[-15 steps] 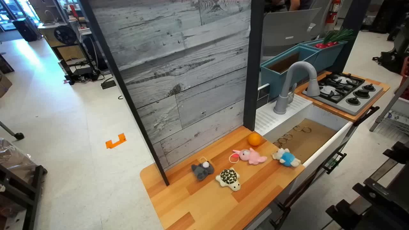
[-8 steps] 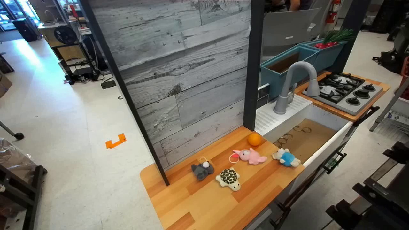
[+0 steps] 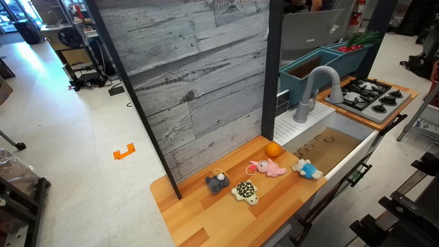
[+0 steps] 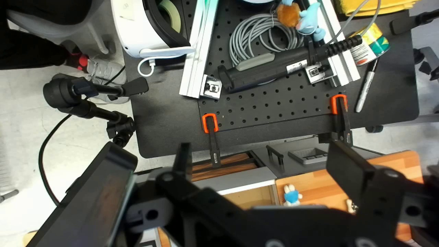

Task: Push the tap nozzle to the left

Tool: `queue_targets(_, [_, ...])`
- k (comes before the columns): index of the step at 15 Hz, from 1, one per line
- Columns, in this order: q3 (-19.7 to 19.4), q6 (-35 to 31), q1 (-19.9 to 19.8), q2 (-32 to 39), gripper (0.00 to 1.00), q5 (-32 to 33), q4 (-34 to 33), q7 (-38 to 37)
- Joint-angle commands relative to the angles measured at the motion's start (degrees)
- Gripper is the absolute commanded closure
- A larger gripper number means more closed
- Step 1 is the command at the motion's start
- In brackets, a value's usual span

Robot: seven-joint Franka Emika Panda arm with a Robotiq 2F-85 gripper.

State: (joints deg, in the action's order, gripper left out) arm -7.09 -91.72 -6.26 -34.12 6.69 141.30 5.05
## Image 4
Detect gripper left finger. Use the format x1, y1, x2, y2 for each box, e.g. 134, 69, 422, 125
125, 143, 261, 247

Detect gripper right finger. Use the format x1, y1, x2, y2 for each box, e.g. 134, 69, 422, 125
326, 139, 439, 247

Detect black toy tap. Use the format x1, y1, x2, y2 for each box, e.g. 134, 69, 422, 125
265, 144, 285, 173

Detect toy kitchen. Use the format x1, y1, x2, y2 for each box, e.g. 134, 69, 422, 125
134, 136, 426, 247

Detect grey tray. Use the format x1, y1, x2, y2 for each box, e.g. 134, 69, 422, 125
287, 148, 329, 165

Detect orange and black clamp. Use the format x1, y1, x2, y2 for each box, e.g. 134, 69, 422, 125
330, 94, 354, 145
202, 113, 222, 168

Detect blue and white rabbit toy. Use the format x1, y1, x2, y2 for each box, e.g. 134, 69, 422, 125
283, 184, 303, 207

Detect grey marker pen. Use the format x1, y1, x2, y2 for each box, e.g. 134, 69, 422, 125
355, 58, 380, 113

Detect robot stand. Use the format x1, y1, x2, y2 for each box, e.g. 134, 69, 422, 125
122, 0, 419, 159

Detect black flat screen device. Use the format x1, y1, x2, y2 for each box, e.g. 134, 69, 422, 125
27, 141, 138, 247

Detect labelled can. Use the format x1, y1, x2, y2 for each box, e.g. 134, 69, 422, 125
349, 23, 391, 67

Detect yellow cloth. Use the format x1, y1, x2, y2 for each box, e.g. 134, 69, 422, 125
334, 0, 421, 17

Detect brown and blue plush toy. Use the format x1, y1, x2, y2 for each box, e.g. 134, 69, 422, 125
276, 0, 327, 42

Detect white headset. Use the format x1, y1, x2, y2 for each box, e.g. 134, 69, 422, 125
110, 0, 196, 58

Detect aluminium rail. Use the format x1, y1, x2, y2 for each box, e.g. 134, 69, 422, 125
179, 0, 223, 100
305, 0, 361, 87

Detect black handle device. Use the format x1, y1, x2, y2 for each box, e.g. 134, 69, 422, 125
218, 35, 363, 93

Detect white cable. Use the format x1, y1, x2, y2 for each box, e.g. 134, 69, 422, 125
138, 57, 157, 77

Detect black cable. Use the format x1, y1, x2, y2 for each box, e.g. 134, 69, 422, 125
38, 65, 127, 207

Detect coil of grey cable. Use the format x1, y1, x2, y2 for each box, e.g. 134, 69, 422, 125
229, 14, 306, 68

